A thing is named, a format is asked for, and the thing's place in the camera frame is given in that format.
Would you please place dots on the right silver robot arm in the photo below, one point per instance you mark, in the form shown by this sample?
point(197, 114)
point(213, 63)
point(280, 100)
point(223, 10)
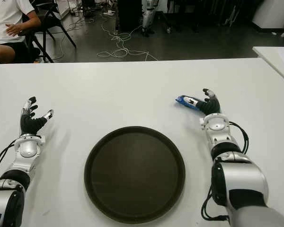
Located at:
point(241, 175)

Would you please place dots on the black folding chair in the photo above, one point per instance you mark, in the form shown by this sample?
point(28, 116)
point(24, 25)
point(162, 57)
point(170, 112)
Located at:
point(49, 21)

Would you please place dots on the round dark brown tray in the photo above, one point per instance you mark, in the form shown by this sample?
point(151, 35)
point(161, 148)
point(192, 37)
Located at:
point(135, 172)

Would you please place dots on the white power strip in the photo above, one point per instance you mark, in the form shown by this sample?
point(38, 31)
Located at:
point(109, 13)

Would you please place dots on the black stand leg with caster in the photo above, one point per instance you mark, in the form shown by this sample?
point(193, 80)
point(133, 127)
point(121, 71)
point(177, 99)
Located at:
point(168, 30)

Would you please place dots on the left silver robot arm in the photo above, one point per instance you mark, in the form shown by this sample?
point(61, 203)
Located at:
point(28, 149)

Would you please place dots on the white low cabinet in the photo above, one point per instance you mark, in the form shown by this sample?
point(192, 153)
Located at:
point(61, 9)

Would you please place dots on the blue Oreo packet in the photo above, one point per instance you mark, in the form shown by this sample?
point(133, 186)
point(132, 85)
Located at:
point(182, 101)

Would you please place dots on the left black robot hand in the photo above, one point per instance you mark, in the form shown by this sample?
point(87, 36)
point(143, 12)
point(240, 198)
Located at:
point(29, 124)

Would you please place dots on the white machine housing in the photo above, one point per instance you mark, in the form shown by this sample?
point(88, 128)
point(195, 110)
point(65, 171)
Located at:
point(272, 11)

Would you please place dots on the silver humanoid robot legs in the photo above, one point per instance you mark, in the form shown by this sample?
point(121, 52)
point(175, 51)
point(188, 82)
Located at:
point(147, 16)

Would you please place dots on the white side table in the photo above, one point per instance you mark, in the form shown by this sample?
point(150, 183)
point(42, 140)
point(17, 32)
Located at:
point(272, 56)

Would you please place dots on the black cabinet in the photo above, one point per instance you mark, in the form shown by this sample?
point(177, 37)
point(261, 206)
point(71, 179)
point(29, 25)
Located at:
point(130, 14)

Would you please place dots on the seated person in white shirt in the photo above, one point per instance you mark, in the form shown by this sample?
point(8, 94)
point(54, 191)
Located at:
point(4, 19)

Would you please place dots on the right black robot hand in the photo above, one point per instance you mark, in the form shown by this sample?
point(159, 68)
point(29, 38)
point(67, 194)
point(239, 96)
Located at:
point(210, 106)

